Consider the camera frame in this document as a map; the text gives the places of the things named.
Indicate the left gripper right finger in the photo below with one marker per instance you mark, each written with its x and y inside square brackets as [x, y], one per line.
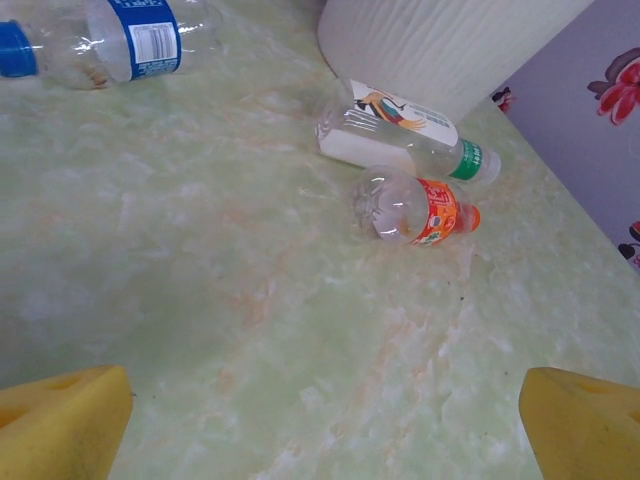
[585, 430]

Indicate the small bottle blue label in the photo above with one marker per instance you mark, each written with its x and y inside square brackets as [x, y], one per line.
[125, 40]

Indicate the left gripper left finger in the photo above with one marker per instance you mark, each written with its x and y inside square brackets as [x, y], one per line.
[60, 425]

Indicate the clear bottle orange label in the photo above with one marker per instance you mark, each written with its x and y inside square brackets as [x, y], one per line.
[405, 205]

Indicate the white bottle bird label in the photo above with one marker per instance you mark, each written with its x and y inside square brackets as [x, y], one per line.
[400, 135]

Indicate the white round waste bin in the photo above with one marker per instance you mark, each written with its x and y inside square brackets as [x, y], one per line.
[425, 45]

